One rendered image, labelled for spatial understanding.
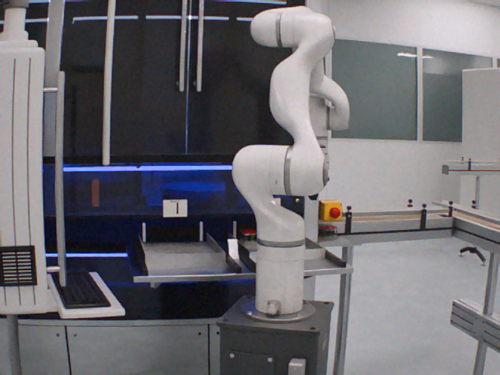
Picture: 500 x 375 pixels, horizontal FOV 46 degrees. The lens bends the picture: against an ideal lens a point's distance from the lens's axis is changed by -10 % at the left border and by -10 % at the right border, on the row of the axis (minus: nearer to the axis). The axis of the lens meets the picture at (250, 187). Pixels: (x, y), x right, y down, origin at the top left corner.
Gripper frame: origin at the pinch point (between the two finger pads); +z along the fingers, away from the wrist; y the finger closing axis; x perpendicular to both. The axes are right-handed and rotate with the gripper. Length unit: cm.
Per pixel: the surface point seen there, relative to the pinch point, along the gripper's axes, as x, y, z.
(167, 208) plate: -28, 44, 8
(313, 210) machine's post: -28.1, -10.2, 10.0
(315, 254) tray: -2.1, -2.5, 20.6
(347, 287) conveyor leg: -43, -32, 46
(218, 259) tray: -2.0, 30.4, 20.9
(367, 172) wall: -488, -237, 44
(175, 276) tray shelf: 12, 46, 23
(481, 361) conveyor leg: -11, -88, 78
